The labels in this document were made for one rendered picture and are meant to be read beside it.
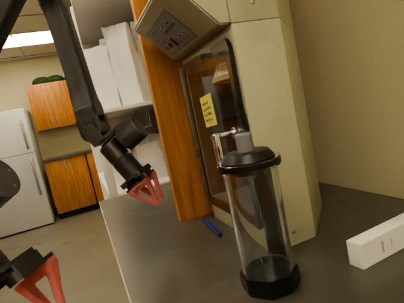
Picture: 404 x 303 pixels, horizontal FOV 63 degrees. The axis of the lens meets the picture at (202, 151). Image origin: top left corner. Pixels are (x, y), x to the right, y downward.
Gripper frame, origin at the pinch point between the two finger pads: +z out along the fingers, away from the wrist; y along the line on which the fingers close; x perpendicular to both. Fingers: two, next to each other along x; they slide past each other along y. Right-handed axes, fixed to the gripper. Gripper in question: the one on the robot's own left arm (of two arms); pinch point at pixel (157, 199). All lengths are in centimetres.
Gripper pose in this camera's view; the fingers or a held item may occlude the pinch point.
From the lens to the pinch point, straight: 89.2
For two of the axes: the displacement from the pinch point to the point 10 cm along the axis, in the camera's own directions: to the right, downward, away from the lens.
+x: -7.4, 6.4, 1.9
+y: 1.2, -1.6, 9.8
